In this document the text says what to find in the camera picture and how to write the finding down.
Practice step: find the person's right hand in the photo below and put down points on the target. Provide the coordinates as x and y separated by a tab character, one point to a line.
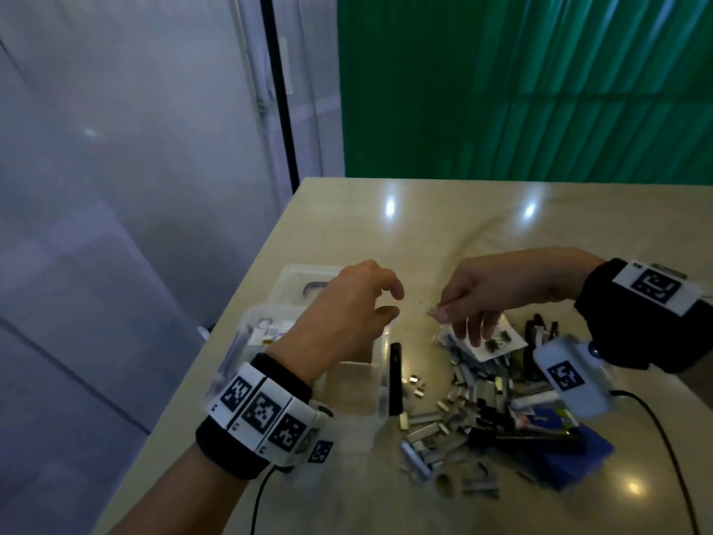
512	282

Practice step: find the person's left hand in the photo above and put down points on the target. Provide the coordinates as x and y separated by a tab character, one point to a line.
340	317

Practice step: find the clear binder clip pack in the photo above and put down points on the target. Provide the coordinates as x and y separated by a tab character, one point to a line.
507	345

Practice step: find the transparent storage box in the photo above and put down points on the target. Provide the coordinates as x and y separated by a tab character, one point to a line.
351	395

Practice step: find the pile of metal staple strips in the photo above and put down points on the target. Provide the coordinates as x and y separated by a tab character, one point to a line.
468	418

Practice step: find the person's right forearm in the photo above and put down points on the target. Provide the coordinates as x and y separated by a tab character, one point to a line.
700	379

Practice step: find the transparent box lid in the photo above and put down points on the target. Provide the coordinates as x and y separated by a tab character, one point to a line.
295	284

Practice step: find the black marker wristband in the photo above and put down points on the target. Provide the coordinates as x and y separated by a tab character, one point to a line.
262	412
646	312

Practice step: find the green curtain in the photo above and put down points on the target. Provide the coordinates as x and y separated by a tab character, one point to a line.
524	83

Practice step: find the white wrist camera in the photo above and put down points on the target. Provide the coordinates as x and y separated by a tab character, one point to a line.
570	375
318	440

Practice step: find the black window post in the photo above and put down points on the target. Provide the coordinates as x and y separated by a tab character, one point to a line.
279	94

